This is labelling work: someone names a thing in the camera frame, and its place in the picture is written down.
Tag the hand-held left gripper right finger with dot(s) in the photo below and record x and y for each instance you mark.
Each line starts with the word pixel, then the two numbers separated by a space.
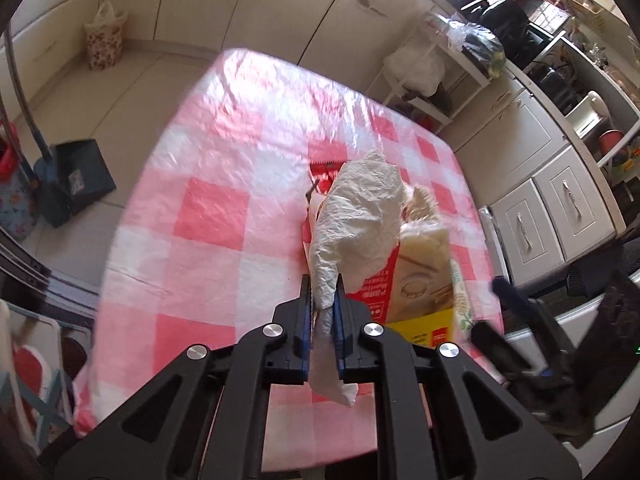
pixel 341 327

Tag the black toaster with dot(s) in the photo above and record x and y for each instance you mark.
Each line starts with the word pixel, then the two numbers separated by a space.
pixel 555 87

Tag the green floral printed wrapper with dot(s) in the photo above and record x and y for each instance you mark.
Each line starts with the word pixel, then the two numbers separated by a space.
pixel 462 305

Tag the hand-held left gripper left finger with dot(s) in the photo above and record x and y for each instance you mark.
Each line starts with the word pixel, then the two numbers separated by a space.
pixel 305 320

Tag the floral shopping bag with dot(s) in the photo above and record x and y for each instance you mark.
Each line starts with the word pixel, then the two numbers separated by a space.
pixel 105 40

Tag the clear plastic bag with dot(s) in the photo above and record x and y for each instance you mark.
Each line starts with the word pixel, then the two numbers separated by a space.
pixel 477 42

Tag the white plastic bag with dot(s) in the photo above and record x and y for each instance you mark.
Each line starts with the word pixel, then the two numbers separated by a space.
pixel 360 210
pixel 415 67

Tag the grey ridged door frame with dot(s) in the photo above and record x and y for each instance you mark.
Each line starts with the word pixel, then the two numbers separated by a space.
pixel 45 280

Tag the beige cabinet row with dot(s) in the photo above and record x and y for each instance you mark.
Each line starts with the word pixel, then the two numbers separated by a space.
pixel 250 0

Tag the black bag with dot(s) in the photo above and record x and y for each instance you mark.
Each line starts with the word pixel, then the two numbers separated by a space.
pixel 505 20

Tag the white low cabinet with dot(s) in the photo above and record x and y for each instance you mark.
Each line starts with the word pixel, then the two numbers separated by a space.
pixel 45 20

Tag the beige crumpled paper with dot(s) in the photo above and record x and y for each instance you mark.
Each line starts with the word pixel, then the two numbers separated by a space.
pixel 422 205

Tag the red and yellow carton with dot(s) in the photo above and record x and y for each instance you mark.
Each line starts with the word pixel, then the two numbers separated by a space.
pixel 422 280

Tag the red serrated wrapper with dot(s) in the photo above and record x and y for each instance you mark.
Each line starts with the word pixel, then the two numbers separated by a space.
pixel 325 167

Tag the white shelf rack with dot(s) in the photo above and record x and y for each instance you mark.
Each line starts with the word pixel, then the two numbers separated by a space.
pixel 472 67

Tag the white kitchen cabinet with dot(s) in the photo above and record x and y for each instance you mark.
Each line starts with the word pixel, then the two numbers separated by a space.
pixel 540 210

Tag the dark blue dustpan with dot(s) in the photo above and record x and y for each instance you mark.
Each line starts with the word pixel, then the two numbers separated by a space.
pixel 75 175

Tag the grey folding rack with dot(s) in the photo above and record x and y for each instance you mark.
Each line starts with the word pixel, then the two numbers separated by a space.
pixel 47 410

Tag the red patterned cloth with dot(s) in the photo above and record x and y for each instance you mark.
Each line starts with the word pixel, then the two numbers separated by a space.
pixel 30 375

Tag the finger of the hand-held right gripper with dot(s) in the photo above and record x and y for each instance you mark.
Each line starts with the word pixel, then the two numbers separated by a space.
pixel 535 320
pixel 505 355

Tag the pink checkered plastic tablecloth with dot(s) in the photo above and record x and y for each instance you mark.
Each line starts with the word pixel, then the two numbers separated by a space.
pixel 210 210

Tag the red bucket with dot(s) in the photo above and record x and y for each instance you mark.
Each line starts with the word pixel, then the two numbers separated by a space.
pixel 7 155

